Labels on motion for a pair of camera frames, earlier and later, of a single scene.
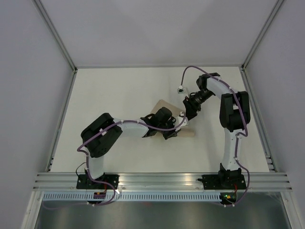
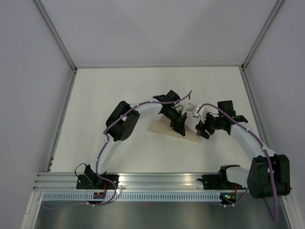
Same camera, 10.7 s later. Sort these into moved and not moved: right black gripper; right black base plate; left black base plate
Moved: right black gripper
Not moved: left black base plate; right black base plate
